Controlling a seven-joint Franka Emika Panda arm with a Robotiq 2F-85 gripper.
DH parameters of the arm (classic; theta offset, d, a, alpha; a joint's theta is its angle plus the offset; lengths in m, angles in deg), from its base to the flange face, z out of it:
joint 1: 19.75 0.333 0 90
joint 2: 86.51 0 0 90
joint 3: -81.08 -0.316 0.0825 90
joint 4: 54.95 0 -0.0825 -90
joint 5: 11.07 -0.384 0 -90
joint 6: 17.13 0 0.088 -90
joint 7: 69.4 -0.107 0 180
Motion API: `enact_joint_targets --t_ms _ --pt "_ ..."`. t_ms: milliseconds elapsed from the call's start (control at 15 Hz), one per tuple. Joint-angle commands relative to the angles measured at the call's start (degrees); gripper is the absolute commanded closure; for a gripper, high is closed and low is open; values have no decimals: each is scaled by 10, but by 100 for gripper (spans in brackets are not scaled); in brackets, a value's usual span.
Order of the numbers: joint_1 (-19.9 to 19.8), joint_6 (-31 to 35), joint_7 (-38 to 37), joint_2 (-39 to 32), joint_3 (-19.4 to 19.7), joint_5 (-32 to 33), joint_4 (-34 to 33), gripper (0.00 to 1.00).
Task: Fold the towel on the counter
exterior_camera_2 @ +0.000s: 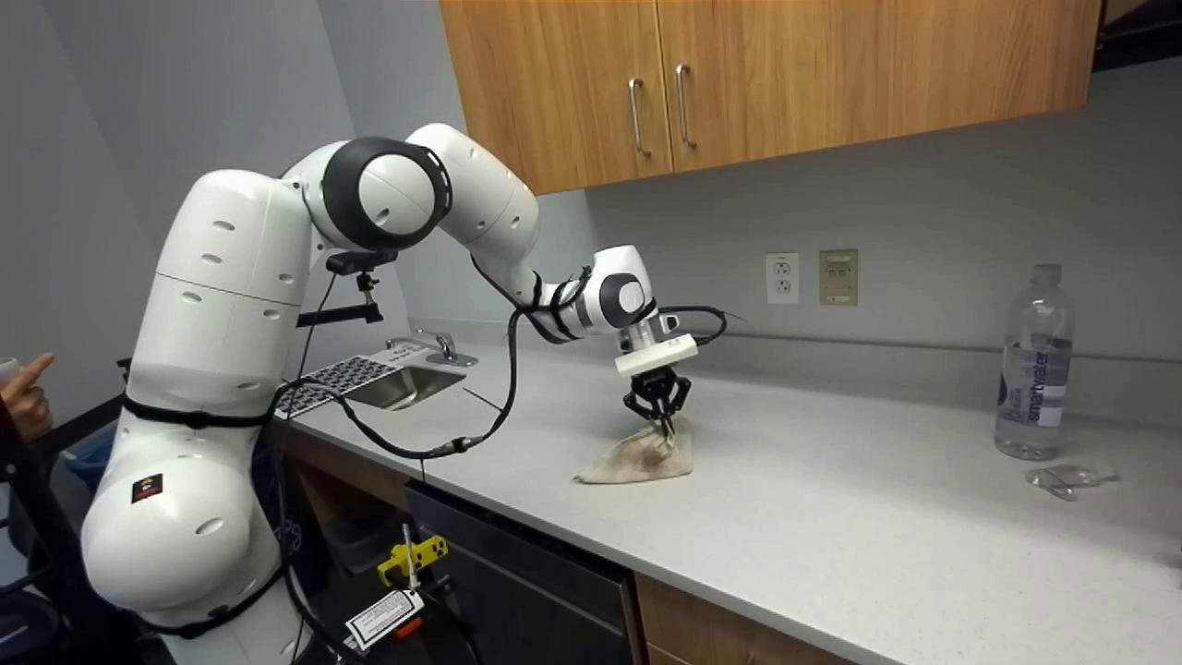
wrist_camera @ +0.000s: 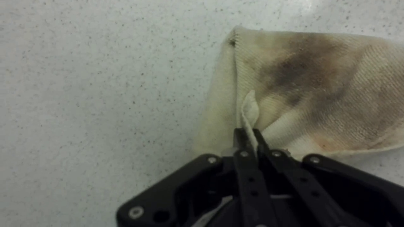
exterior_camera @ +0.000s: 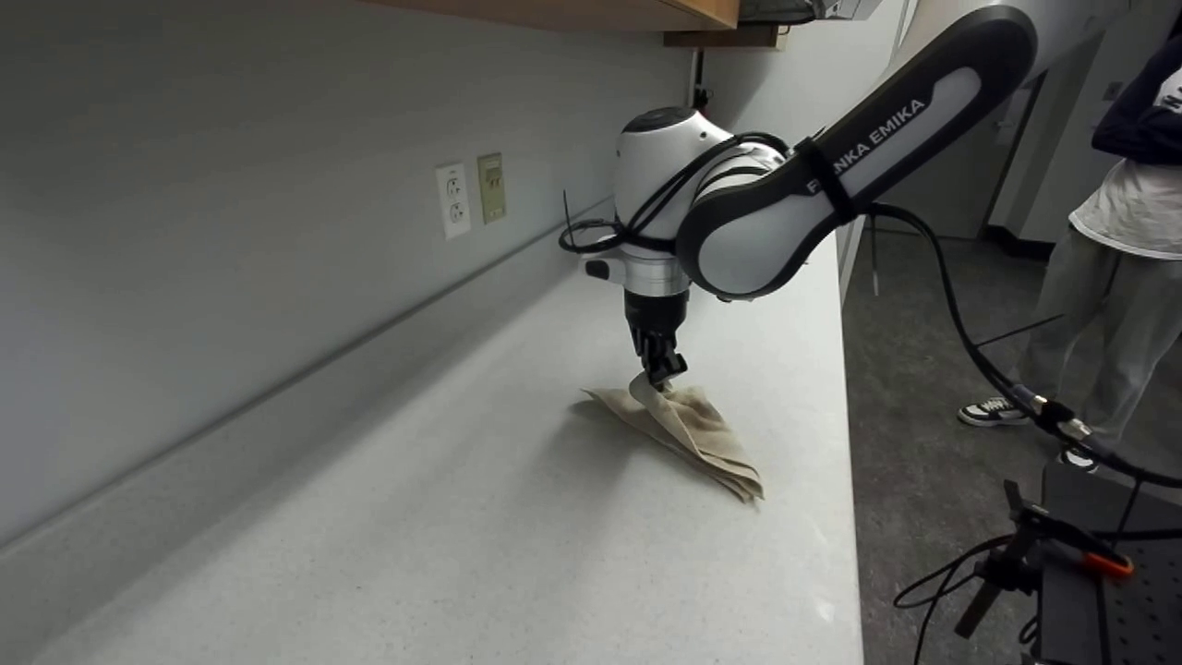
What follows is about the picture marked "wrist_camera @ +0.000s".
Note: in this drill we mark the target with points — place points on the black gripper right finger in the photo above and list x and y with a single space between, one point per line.
295 181

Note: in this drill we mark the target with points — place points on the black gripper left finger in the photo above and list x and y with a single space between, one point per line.
248 181

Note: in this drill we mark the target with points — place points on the stained beige towel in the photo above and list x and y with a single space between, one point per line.
320 84

